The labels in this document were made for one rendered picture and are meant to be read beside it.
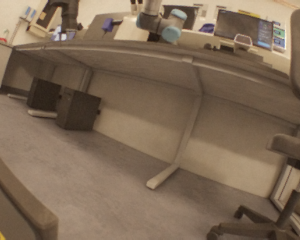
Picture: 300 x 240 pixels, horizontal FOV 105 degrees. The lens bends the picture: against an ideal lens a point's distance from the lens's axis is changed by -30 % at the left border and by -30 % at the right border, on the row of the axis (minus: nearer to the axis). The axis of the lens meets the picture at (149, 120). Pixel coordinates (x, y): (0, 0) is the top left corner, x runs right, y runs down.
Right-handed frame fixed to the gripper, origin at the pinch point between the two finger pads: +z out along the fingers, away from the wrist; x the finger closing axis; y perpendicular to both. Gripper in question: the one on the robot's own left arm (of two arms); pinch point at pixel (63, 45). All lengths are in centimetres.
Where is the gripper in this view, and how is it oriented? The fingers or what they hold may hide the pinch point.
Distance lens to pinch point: 71.4
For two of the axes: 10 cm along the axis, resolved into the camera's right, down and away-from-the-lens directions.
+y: 4.6, -3.0, 8.3
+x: -8.9, -1.9, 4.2
